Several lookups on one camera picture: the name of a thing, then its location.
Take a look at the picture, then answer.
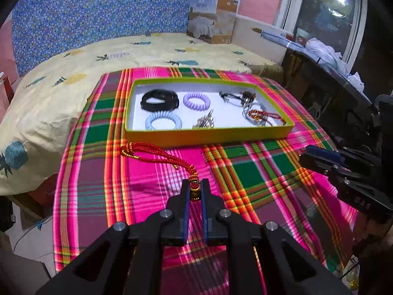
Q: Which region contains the grey covered side table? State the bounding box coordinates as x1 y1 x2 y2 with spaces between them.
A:
252 27 372 105

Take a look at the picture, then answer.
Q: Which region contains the brown beaded black hair tie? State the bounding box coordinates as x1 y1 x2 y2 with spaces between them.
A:
218 90 258 107

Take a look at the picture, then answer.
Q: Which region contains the white plastic bag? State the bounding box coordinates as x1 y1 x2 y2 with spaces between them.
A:
305 37 364 93

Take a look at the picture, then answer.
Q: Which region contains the black fitness band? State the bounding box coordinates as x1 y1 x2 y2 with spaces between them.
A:
140 89 179 112

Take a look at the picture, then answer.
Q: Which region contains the purple spiral hair tie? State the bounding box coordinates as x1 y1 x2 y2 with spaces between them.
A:
182 91 212 111

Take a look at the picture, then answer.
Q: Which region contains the light blue spiral hair tie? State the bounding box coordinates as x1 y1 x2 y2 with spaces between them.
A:
144 110 183 131

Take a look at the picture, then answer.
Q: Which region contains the silver chain bracelet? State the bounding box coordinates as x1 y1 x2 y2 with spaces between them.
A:
192 108 216 130

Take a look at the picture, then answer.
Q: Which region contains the green white jewelry tray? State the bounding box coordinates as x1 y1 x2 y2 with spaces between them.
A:
123 75 295 148

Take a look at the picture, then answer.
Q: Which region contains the yellow pineapple bed sheet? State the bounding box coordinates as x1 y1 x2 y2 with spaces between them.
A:
1 33 283 196

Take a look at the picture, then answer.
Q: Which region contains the cardboard bedding set box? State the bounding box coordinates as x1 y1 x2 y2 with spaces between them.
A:
186 0 239 44

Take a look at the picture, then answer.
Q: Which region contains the red knot cord bracelet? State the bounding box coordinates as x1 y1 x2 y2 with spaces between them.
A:
120 141 203 203

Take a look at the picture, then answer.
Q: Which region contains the blue floral headboard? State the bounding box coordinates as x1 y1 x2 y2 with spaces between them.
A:
11 0 189 75

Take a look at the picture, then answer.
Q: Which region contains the grey blue hair tie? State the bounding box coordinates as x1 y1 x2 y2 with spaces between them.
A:
242 103 271 127

